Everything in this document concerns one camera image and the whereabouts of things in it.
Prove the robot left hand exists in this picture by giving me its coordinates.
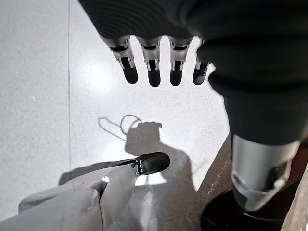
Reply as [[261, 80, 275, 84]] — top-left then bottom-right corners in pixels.
[[78, 0, 308, 213]]

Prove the dark robot foot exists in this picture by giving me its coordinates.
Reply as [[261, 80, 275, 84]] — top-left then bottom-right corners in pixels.
[[113, 152, 171, 177]]

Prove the black round object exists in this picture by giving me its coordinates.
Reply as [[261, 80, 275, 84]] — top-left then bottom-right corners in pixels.
[[200, 177, 304, 231]]

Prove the brown wooden furniture edge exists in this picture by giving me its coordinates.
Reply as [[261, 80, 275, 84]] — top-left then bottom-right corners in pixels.
[[280, 161, 308, 231]]

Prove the silver robot leg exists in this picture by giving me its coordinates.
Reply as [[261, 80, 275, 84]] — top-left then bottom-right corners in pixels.
[[0, 165, 139, 231]]

